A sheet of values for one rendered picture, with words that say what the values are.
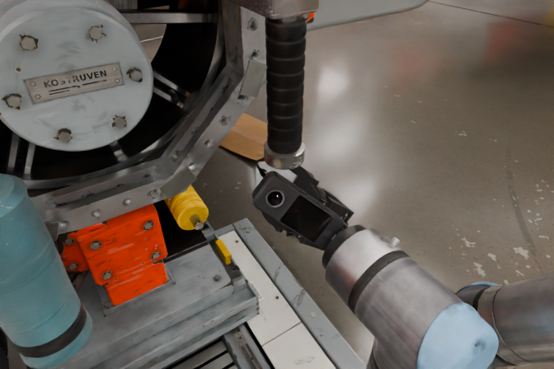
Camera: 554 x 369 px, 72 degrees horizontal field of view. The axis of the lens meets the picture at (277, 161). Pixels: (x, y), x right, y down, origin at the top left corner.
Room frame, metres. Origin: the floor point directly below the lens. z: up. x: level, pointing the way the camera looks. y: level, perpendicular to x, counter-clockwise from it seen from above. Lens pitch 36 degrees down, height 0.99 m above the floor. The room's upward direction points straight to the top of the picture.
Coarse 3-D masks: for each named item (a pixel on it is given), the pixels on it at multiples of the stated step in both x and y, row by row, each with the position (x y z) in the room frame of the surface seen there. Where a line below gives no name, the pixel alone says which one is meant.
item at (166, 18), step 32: (192, 0) 0.71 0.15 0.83; (192, 32) 0.70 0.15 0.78; (160, 64) 0.75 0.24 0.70; (192, 64) 0.66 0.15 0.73; (160, 96) 0.58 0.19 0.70; (192, 96) 0.60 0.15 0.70; (0, 128) 0.57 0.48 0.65; (160, 128) 0.58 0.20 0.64; (0, 160) 0.48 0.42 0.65; (32, 160) 0.47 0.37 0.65; (64, 160) 0.52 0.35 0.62; (96, 160) 0.52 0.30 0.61; (128, 160) 0.52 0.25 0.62
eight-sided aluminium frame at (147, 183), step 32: (224, 0) 0.59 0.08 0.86; (224, 32) 0.59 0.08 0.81; (256, 32) 0.56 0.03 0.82; (256, 64) 0.55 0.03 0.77; (224, 96) 0.54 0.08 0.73; (256, 96) 0.55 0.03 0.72; (192, 128) 0.54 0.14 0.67; (224, 128) 0.52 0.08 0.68; (160, 160) 0.52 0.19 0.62; (192, 160) 0.49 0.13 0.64; (64, 192) 0.43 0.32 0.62; (96, 192) 0.45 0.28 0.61; (128, 192) 0.44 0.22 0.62; (160, 192) 0.46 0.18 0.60; (64, 224) 0.39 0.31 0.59
